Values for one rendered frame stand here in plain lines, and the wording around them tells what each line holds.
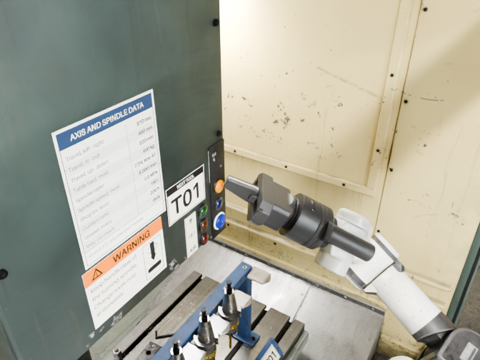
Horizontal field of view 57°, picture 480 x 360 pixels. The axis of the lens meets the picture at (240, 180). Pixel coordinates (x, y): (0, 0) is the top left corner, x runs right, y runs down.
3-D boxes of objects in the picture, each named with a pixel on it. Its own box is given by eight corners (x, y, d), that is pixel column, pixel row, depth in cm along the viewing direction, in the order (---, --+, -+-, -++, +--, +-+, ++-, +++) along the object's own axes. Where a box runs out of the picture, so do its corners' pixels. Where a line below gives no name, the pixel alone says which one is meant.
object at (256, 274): (273, 276, 135) (274, 274, 135) (265, 286, 131) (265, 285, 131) (254, 267, 138) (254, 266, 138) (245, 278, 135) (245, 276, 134)
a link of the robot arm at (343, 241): (310, 198, 89) (356, 222, 92) (286, 246, 89) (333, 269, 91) (333, 206, 78) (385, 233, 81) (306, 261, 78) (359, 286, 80)
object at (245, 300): (255, 299, 127) (255, 297, 127) (246, 311, 124) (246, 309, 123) (235, 289, 131) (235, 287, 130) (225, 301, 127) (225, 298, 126)
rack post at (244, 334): (260, 336, 153) (262, 273, 138) (252, 348, 150) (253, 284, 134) (236, 324, 158) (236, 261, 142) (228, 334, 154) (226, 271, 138)
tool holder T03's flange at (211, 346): (202, 330, 119) (201, 323, 118) (222, 338, 117) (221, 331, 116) (190, 348, 114) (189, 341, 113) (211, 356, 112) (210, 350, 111)
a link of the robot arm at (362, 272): (356, 218, 97) (366, 228, 114) (320, 248, 98) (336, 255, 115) (391, 256, 92) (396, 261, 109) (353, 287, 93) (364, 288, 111)
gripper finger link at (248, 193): (230, 174, 80) (259, 189, 81) (221, 187, 81) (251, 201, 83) (229, 178, 78) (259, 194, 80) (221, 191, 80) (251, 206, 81)
